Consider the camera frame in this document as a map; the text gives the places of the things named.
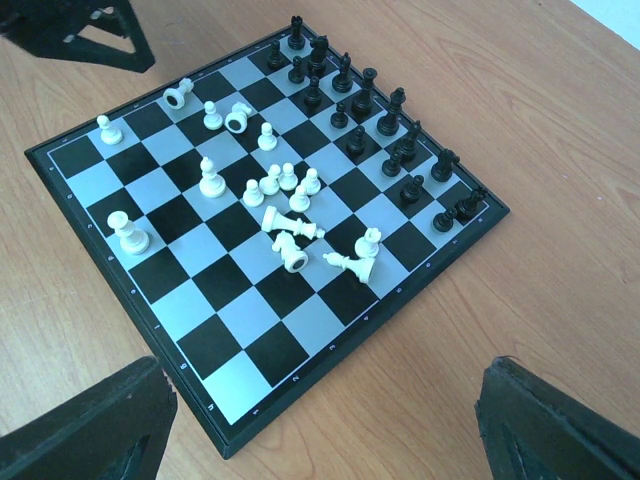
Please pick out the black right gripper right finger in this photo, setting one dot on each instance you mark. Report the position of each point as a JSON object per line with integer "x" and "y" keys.
{"x": 532, "y": 430}

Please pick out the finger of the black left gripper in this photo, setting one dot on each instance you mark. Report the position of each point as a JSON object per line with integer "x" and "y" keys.
{"x": 51, "y": 29}

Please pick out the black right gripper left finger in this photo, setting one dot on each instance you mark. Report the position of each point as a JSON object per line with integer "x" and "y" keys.
{"x": 117, "y": 429}

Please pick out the white queen chess piece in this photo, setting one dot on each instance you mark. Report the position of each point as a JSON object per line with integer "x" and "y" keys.
{"x": 133, "y": 240}

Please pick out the black silver chess board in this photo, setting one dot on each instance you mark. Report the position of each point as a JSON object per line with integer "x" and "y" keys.
{"x": 338, "y": 210}

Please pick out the white pawn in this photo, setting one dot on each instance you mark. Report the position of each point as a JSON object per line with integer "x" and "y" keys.
{"x": 110, "y": 134}
{"x": 212, "y": 119}

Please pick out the white knight chess piece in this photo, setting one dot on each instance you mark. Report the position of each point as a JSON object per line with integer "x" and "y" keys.
{"x": 236, "y": 121}

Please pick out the white bishop chess piece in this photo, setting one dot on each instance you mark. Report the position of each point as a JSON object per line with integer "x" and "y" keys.
{"x": 212, "y": 184}

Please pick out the white fallen chess piece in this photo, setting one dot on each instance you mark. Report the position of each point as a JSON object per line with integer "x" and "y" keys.
{"x": 175, "y": 97}

